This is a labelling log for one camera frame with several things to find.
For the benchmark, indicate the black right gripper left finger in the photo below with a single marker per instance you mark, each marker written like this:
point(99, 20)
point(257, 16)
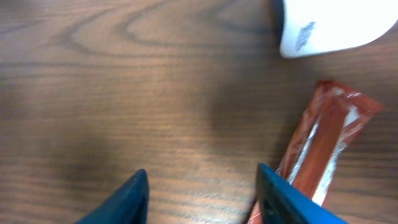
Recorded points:
point(127, 205)

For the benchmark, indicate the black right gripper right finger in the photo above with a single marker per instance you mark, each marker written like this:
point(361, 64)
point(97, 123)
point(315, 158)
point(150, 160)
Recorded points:
point(281, 203)

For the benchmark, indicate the orange snack bar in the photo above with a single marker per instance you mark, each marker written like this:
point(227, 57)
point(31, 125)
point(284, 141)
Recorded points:
point(333, 118)

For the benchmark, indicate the white barcode scanner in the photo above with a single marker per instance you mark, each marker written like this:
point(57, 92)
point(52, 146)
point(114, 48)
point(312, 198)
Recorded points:
point(312, 27)

